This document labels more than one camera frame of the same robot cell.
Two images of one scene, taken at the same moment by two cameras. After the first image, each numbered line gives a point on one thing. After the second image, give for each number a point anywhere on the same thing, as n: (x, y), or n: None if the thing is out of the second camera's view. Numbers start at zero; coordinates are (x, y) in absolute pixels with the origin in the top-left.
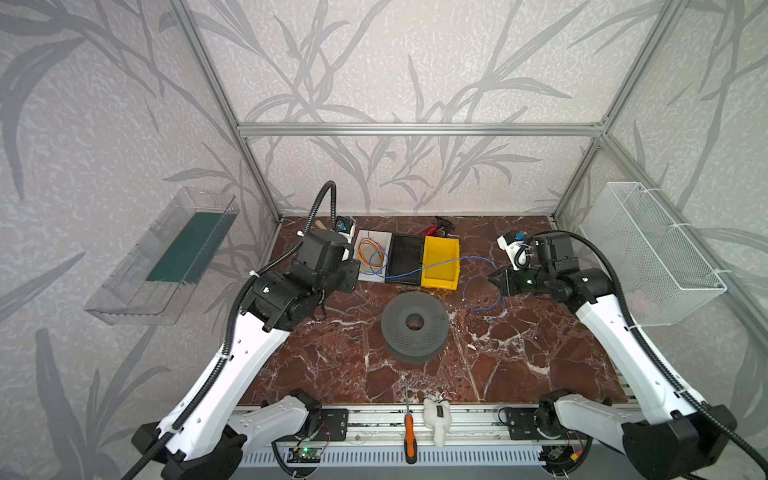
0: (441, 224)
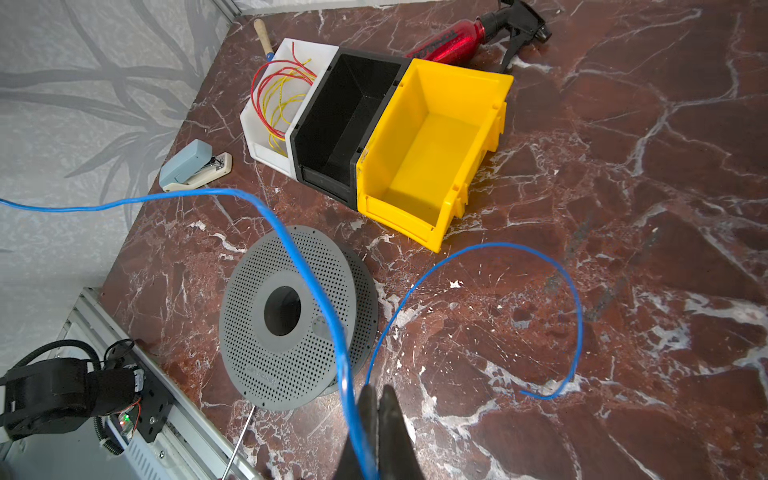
0: (513, 19)
